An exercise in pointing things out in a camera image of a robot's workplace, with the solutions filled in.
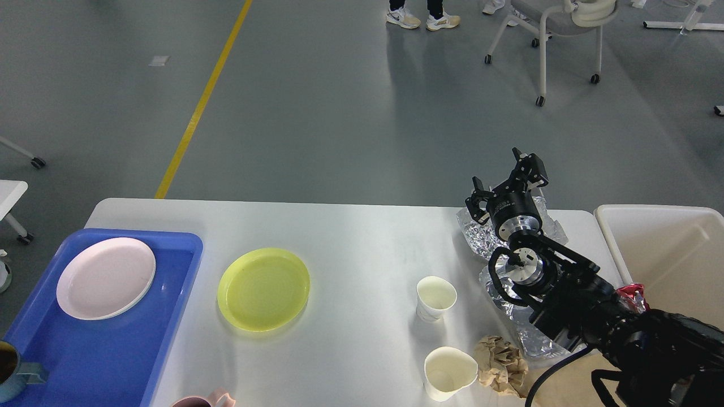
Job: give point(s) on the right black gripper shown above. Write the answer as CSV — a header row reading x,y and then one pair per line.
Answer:
x,y
516,210

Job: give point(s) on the pink mug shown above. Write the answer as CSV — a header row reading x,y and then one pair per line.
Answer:
x,y
215,399

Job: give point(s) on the dark teal mug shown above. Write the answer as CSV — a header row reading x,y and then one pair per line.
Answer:
x,y
17,374

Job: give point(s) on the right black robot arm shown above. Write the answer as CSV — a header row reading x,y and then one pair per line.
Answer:
x,y
660,358

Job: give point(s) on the crumpled aluminium foil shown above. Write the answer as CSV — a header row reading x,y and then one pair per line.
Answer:
x,y
482,240

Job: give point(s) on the upper white paper cup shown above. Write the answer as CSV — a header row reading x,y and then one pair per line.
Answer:
x,y
435,296

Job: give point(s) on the white paper cup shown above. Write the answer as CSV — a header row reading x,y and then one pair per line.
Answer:
x,y
435,296
447,370

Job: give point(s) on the red crumpled wrapper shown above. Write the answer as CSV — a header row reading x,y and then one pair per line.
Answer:
x,y
633,297

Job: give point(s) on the white wheeled chair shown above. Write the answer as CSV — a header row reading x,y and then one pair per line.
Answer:
x,y
548,19

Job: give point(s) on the person in black trousers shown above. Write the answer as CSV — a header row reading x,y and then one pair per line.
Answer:
x,y
438,19

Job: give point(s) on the crumpled brown paper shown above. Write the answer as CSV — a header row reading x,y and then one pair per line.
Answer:
x,y
501,366

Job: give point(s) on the white plastic bin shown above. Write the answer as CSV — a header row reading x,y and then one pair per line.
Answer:
x,y
675,252

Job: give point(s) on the lower white paper cup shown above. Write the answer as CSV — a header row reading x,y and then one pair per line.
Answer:
x,y
447,370

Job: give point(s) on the yellow plastic plate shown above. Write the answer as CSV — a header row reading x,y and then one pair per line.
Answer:
x,y
263,290

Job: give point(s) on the pink plate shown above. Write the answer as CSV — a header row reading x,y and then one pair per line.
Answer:
x,y
106,279

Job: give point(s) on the blue plastic tray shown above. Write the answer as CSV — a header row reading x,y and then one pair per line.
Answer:
x,y
116,361

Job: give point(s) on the white side table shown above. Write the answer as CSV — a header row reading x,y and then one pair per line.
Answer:
x,y
11,192

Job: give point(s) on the white table frame base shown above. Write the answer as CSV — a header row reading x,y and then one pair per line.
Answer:
x,y
692,21

